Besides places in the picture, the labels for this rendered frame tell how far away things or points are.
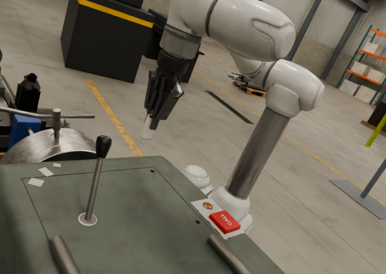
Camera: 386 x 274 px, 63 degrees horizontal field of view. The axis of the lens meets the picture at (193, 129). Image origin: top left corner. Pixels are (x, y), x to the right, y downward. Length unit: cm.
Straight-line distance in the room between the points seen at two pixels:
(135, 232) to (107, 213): 7
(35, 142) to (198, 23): 55
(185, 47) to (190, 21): 6
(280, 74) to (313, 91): 13
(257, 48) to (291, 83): 52
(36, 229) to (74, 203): 10
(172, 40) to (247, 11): 18
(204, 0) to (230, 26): 8
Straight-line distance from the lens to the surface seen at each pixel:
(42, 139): 97
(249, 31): 65
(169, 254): 67
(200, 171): 139
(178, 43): 74
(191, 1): 72
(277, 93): 117
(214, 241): 72
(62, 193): 73
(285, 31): 65
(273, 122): 119
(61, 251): 59
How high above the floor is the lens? 170
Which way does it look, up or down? 20 degrees down
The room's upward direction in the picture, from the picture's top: 22 degrees clockwise
